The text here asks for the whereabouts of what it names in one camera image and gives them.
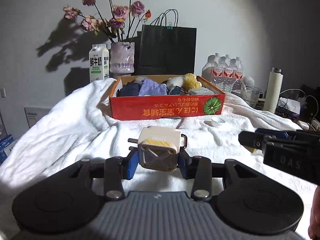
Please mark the navy blue pouch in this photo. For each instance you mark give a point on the navy blue pouch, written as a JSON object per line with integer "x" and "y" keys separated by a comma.
{"x": 130, "y": 89}

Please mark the black paper shopping bag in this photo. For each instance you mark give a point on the black paper shopping bag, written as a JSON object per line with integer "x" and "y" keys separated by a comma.
{"x": 166, "y": 52}

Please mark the white lotion bottle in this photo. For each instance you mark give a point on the white lotion bottle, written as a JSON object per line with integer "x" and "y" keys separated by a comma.
{"x": 200, "y": 91}

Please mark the red cardboard box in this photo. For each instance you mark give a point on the red cardboard box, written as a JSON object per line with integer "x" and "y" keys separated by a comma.
{"x": 164, "y": 106}

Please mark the white plush toy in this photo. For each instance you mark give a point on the white plush toy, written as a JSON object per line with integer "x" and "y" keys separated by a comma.
{"x": 175, "y": 81}

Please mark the white box at left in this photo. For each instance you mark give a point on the white box at left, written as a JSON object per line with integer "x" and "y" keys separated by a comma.
{"x": 34, "y": 114}

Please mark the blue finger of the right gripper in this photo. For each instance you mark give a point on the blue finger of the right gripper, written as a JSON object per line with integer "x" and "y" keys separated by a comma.
{"x": 277, "y": 134}

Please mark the person's hand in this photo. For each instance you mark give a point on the person's hand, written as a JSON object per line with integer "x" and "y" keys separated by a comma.
{"x": 314, "y": 227}

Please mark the yellow plush toy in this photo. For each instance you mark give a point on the yellow plush toy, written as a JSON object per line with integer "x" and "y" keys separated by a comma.
{"x": 190, "y": 82}

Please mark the purple glass vase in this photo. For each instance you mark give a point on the purple glass vase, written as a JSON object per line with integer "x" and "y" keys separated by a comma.
{"x": 122, "y": 58}

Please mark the clear glass bowl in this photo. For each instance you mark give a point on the clear glass bowl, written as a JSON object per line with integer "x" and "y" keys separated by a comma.
{"x": 250, "y": 94}

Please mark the cream thermos bottle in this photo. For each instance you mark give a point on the cream thermos bottle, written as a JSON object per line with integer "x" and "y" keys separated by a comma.
{"x": 273, "y": 90}

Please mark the dried pink purple flowers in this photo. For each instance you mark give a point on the dried pink purple flowers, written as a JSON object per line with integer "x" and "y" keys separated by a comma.
{"x": 122, "y": 23}

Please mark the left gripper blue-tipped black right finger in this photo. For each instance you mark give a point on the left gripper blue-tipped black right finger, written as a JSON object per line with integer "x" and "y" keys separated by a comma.
{"x": 200, "y": 170}

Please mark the white milk carton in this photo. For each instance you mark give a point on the white milk carton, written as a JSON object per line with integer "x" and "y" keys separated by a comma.
{"x": 98, "y": 62}

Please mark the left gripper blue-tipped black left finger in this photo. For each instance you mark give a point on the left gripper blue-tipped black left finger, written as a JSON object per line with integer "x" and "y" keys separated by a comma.
{"x": 117, "y": 169}

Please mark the white fluffy blanket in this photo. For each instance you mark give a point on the white fluffy blanket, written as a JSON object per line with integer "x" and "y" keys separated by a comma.
{"x": 80, "y": 126}

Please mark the white travel plug adapter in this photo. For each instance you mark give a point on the white travel plug adapter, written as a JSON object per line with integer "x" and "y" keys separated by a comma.
{"x": 158, "y": 147}

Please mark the purple knitted cloth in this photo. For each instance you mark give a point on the purple knitted cloth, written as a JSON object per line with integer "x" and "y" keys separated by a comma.
{"x": 152, "y": 88}

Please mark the pack of water bottles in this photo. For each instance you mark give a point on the pack of water bottles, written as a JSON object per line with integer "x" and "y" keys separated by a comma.
{"x": 224, "y": 72}

